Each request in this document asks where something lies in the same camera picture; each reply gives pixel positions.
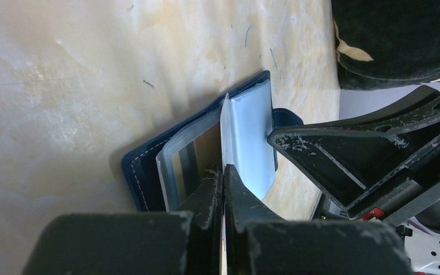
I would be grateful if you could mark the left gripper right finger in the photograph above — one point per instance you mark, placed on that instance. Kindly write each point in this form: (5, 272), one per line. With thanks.
(258, 241)

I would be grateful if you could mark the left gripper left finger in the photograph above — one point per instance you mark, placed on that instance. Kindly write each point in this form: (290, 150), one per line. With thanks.
(185, 241)

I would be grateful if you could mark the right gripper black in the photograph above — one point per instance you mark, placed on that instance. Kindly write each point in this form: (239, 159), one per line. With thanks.
(384, 165)

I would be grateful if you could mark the navy blue card holder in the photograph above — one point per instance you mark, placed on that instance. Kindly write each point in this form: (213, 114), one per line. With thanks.
(164, 171)

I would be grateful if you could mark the silver VIP card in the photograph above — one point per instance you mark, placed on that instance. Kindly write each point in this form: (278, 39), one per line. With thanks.
(225, 132)

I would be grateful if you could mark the gold credit card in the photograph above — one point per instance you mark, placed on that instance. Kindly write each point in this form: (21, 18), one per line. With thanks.
(199, 151)

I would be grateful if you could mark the black floral blanket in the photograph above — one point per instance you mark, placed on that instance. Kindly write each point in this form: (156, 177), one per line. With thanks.
(386, 44)

